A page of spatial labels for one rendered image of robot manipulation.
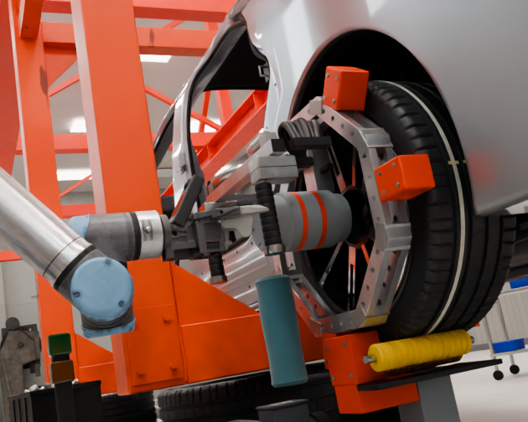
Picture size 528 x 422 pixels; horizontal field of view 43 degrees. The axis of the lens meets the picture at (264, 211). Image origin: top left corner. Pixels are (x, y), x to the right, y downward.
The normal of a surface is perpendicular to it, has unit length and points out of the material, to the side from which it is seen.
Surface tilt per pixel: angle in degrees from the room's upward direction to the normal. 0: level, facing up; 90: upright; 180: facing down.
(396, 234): 90
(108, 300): 93
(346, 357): 90
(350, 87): 125
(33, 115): 90
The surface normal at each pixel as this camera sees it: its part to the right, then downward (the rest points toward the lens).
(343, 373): -0.91, 0.07
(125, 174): 0.39, -0.27
